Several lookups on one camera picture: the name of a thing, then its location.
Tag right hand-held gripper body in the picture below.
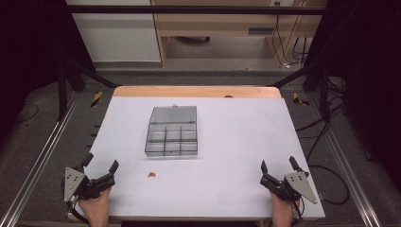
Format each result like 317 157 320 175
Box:
259 171 319 205

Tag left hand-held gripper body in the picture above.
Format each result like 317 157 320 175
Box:
62 166 116 203

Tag clear plastic compartment box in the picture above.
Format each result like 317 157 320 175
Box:
144 104 200 158

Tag person's right hand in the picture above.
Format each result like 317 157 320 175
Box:
270 191 301 227

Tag person's left hand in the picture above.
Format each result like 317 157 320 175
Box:
78 188 112 227

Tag white table sheet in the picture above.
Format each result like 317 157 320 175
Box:
68 96 326 220

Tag yellow black tape marker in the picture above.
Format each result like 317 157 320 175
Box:
292 92 310 107
91 91 104 109

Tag wooden table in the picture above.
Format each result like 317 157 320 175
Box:
68 85 326 227

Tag white cabinet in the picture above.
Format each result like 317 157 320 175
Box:
65 0 163 70

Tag wooden desk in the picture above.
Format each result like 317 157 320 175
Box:
149 0 329 69

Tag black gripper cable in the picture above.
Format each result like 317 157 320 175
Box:
65 201 91 225
306 164 351 206

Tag aluminium floor rail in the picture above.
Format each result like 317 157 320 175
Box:
305 94 383 227
0 91 80 227

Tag black floor cables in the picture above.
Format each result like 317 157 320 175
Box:
295 79 348 162

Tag black floor cable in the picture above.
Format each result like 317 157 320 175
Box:
14 103 40 124

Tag black metal frame strut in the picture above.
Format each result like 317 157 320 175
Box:
271 59 331 118
57 59 120 121

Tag hanging desk cables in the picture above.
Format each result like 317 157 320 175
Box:
271 0 309 69

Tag black metal frame bar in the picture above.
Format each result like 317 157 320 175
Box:
66 4 328 15

